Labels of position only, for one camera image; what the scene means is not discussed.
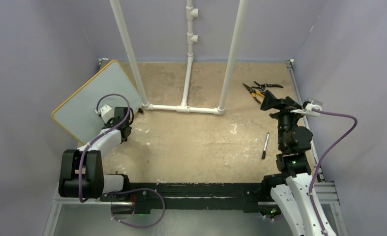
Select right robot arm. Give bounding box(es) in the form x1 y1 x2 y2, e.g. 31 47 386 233
260 90 336 236

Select yellow framed whiteboard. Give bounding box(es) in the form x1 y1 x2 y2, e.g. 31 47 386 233
52 60 142 143

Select white PVC pipe frame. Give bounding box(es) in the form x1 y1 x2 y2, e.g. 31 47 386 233
110 0 249 115

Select aluminium rail right edge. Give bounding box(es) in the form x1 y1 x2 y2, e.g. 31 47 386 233
284 59 326 183

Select black whiteboard marker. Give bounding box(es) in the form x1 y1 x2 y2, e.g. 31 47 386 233
262 132 270 160

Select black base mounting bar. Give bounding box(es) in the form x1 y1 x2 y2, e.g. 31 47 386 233
100 182 276 214

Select aluminium front frame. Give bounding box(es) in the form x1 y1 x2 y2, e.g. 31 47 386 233
42 180 349 236

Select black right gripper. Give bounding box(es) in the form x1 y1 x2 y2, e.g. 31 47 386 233
261 89 307 149

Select black handled wire cutters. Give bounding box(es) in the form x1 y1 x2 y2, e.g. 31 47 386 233
252 81 283 92

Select yellow handled needle-nose pliers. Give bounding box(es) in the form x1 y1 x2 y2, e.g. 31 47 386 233
243 83 265 105

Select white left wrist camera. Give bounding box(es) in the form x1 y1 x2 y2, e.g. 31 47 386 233
95 105 114 123

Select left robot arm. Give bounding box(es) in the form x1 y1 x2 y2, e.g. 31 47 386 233
58 107 134 202

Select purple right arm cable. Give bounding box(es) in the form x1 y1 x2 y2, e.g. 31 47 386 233
262 108 358 236

